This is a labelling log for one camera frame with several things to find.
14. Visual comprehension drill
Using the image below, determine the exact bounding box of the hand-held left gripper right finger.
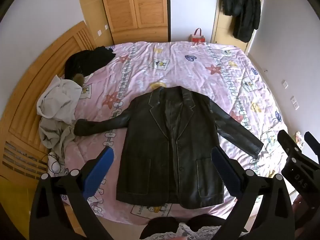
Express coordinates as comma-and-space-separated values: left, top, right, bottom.
211, 146, 295, 240

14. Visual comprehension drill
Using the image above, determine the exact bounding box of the beige garment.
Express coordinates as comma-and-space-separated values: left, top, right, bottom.
39, 119, 77, 160

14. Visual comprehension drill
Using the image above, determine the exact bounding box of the white lace garment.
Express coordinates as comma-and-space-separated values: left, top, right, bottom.
150, 224, 222, 240

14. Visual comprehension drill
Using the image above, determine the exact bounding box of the black fur-trimmed garment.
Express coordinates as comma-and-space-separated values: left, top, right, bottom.
64, 46, 117, 83

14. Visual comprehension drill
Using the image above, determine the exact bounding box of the black leather jacket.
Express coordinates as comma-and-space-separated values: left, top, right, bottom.
74, 86, 264, 209

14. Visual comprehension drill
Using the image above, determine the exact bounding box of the pink printed blanket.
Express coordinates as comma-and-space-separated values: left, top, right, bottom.
47, 40, 290, 222

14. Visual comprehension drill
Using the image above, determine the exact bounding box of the white charger with cable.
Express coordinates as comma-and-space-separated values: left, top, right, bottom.
41, 151, 63, 178

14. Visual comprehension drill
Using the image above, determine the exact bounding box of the white hoodie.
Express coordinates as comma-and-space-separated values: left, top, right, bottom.
37, 75, 83, 124

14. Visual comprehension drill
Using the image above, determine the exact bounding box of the cream door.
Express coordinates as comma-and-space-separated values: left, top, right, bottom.
211, 0, 265, 53

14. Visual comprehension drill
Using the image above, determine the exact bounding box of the black hanging coat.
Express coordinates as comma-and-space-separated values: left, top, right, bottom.
219, 0, 261, 43

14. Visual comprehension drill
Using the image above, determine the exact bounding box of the person's right hand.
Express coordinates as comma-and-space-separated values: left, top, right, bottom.
294, 194, 305, 215

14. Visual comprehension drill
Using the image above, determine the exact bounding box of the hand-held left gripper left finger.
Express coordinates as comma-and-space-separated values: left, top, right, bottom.
29, 146, 115, 240

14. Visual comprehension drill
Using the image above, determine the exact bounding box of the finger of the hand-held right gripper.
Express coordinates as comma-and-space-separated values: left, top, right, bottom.
304, 131, 320, 157
277, 129, 304, 161

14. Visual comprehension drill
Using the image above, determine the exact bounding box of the wooden wardrobe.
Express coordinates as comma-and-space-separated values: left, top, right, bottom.
99, 0, 168, 45

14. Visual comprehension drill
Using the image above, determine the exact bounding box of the wooden headboard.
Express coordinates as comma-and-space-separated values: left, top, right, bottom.
0, 21, 97, 180

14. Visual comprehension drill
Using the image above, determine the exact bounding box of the red gift bag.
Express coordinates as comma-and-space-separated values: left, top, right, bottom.
188, 28, 207, 43

